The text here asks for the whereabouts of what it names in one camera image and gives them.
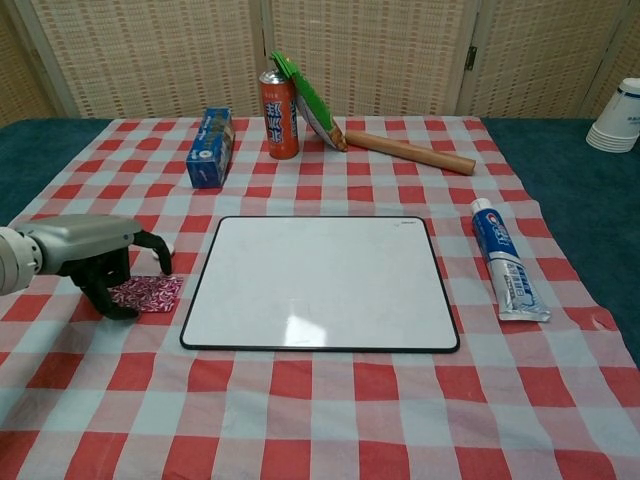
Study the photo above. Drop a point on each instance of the white board black frame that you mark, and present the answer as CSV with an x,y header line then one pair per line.
x,y
320,285

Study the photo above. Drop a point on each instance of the dark blue table cover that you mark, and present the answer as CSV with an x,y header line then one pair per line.
x,y
575,200

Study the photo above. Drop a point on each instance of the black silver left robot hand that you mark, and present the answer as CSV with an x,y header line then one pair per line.
x,y
85,240

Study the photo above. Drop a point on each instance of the green snack bag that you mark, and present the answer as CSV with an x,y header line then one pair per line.
x,y
316,107

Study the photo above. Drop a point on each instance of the red white checkered tablecloth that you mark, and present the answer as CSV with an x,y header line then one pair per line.
x,y
320,410

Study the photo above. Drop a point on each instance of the wooden rolling pin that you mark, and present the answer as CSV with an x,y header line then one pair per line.
x,y
410,151

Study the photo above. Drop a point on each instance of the red patterned candy packet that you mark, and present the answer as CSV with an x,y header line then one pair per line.
x,y
155,292

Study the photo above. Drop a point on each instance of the blue rectangular carton box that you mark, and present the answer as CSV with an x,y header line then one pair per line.
x,y
210,155

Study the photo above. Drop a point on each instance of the orange drink can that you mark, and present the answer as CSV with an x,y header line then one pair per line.
x,y
277,125

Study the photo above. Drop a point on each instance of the white paper cup stack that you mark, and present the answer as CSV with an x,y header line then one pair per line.
x,y
617,125

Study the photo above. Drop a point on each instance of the blue white toothpaste tube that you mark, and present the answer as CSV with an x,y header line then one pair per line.
x,y
505,255

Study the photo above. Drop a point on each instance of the metal screen hinge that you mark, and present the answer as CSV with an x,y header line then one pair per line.
x,y
471,57

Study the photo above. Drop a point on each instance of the woven bamboo screen panel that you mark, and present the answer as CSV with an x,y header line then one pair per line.
x,y
380,55
540,55
620,40
150,55
20,75

